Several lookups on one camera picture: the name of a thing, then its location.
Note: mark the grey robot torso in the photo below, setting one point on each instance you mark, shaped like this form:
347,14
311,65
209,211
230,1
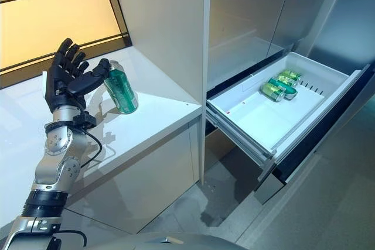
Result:
175,242

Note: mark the white fridge drawer bin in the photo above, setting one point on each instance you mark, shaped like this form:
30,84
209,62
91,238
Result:
257,115

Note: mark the backlit panel with dark frame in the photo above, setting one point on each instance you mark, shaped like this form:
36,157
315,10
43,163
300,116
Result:
44,21

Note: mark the stainless steel fridge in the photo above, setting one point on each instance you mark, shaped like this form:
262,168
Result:
249,4

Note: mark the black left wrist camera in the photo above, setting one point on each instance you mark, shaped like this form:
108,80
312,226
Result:
85,120

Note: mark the dark green drink can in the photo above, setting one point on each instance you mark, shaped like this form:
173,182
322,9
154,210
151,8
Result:
121,92
288,89

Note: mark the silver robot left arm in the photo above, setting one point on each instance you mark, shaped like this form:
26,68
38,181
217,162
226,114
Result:
55,144

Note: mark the stainless fridge drawer front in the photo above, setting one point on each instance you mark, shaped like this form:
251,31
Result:
322,174

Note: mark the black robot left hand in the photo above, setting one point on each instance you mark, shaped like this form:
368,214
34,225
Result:
66,83

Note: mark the tall white cabinet panel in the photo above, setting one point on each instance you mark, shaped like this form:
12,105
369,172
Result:
164,27

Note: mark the grey drawer slide rail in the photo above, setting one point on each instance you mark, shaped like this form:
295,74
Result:
237,140

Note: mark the light green drink can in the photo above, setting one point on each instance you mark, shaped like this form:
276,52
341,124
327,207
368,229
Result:
291,75
271,90

